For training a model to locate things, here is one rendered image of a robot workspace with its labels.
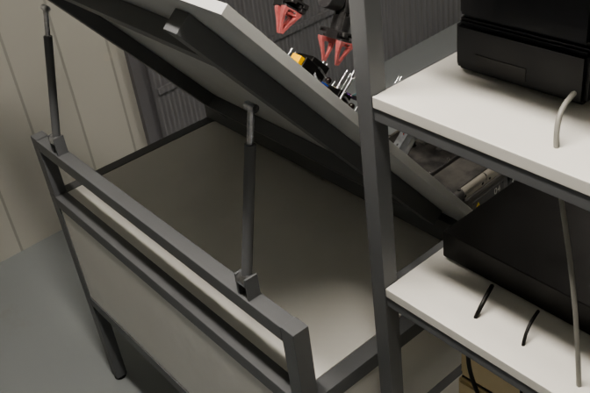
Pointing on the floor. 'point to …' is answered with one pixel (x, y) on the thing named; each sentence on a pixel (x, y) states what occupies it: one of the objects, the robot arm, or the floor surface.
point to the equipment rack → (438, 306)
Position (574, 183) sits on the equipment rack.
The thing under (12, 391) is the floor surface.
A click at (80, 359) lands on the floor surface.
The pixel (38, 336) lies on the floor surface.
